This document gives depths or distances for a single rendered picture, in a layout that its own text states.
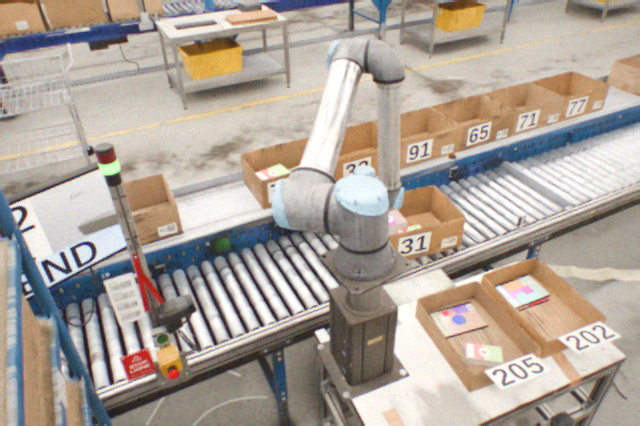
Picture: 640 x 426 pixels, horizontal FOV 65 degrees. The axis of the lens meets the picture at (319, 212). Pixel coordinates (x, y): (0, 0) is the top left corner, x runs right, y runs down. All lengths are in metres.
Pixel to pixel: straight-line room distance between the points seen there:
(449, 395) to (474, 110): 1.95
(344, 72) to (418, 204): 1.04
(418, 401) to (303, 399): 1.01
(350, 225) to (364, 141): 1.52
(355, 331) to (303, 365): 1.26
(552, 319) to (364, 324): 0.87
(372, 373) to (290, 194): 0.74
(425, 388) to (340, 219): 0.76
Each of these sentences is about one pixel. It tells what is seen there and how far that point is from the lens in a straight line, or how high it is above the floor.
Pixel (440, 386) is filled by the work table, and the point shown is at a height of 0.75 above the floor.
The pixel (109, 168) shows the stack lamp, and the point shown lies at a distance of 1.45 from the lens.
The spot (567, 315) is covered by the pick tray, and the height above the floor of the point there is 0.76.
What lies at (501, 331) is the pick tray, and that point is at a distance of 2.11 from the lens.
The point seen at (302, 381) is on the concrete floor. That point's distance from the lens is 2.81.
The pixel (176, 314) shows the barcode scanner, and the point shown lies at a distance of 1.72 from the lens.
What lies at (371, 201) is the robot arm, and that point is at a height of 1.51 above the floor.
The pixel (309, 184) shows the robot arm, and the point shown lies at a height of 1.49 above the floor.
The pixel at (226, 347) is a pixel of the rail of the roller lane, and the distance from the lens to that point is 2.02.
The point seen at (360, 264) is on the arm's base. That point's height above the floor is 1.29.
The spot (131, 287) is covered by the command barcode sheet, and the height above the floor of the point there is 1.19.
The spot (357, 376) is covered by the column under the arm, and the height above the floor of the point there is 0.80.
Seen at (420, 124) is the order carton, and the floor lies 0.95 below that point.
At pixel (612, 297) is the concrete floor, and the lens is 3.63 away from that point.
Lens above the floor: 2.28
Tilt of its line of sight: 36 degrees down
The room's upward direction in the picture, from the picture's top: 2 degrees counter-clockwise
